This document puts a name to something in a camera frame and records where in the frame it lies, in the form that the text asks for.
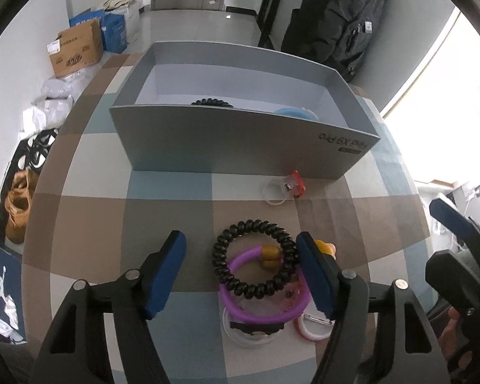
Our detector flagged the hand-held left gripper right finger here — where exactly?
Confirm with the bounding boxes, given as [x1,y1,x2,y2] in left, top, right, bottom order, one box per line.
[297,231,452,384]

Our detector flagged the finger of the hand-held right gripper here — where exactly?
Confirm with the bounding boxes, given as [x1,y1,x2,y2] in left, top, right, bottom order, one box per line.
[425,248,480,329]
[429,193,480,257]

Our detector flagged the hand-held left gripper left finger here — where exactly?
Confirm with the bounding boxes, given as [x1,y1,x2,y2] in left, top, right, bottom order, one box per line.
[32,230,185,384]

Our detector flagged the red and white ring badge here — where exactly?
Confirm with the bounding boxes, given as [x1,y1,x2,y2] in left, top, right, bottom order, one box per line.
[294,303,337,343]

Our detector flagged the black spiral hair tie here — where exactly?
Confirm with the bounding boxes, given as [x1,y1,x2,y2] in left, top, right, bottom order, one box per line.
[191,98,235,109]
[212,219,301,299]

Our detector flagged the purple ring with gold bead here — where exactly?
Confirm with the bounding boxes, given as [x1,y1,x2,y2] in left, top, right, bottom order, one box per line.
[218,244,311,324]

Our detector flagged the clear white ring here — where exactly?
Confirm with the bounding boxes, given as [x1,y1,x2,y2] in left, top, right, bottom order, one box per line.
[263,181,289,207]

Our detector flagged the red hair clip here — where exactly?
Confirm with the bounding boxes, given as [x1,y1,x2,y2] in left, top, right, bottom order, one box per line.
[285,170,307,199]

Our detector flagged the grey cardboard box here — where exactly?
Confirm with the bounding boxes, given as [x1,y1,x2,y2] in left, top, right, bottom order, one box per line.
[110,41,381,180]

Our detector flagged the person's right hand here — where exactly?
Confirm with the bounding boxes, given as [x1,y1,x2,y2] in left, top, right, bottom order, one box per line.
[440,307,471,364]

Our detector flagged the yellow duck hair clip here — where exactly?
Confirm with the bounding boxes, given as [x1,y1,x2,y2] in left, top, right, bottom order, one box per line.
[314,239,339,259]

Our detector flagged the pink clear hair clip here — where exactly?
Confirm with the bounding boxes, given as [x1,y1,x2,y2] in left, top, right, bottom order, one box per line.
[279,283,305,309]

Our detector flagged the checked tablecloth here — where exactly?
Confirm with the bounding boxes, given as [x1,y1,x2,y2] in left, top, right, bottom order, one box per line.
[24,54,443,384]

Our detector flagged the bright window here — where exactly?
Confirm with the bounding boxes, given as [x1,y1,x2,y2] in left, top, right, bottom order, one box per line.
[379,7,480,187]

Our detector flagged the brown boots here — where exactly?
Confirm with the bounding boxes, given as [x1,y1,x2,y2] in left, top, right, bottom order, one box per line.
[3,169,41,245]

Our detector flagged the blue bag with white figure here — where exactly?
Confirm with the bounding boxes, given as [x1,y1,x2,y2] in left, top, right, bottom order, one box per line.
[0,237,27,342]

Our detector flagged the light blue hair clip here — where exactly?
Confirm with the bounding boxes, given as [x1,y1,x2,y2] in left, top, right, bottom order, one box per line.
[274,106,319,119]

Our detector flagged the black and white patterned bag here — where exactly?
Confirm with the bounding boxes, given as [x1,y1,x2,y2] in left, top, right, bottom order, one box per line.
[15,127,61,177]

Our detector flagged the white plastic bags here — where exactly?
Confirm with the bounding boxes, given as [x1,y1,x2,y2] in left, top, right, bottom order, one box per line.
[21,67,89,133]

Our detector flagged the black jacket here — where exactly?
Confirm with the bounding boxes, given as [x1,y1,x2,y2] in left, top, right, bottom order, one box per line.
[281,0,393,83]

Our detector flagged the brown cardboard box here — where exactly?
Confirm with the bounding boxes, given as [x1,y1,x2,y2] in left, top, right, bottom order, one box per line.
[47,19,104,79]

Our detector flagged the blue cardboard box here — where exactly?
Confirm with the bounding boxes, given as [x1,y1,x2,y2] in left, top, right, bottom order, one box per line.
[69,8,129,53]

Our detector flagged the black coat rack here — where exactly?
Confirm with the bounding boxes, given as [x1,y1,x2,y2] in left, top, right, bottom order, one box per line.
[257,0,293,49]

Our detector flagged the white bag with cloth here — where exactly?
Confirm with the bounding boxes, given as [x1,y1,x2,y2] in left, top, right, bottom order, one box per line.
[103,0,141,44]

